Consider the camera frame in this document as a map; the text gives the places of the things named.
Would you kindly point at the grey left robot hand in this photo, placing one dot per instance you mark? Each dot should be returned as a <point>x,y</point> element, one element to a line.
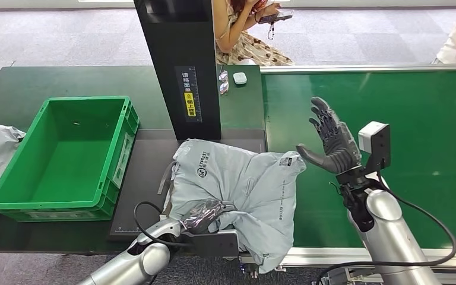
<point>204,214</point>

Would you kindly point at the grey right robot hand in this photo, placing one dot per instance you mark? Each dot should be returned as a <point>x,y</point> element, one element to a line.
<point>338,149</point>

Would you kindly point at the grey SF Express package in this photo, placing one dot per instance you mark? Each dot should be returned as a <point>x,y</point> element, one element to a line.
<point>251,188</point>

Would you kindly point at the dark inbound machine platform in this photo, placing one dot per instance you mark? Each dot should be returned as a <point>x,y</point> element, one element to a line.
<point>145,169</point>

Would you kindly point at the green conveyor belt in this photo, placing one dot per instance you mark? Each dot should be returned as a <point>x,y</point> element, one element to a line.
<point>428,98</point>

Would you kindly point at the black inbound machine tower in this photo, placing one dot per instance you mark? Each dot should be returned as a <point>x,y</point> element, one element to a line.
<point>169,47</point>

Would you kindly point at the yellow warning label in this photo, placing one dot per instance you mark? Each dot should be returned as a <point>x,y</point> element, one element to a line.
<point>190,104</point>

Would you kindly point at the white earbuds case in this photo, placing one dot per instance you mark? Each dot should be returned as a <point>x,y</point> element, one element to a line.
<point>240,78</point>

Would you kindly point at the clear eyeglasses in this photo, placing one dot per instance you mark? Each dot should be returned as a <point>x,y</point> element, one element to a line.
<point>223,86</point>

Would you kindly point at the black ruler sticker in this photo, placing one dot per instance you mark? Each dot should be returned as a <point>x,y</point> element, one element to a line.
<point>187,78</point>

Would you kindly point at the green plastic crate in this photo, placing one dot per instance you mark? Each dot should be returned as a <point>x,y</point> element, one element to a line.
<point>66,165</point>

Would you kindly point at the smartphone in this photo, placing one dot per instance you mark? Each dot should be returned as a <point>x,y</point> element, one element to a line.
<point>276,16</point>

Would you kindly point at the dark green table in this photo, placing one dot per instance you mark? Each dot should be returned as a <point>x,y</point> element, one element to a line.
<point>15,90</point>

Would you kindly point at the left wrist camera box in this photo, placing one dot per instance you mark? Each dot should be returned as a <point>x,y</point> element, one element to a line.
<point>216,244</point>

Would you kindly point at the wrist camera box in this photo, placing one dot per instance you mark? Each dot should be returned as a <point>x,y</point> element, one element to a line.
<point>373,137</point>
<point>216,244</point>

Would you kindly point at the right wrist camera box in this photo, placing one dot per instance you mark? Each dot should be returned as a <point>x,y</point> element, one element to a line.
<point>373,137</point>

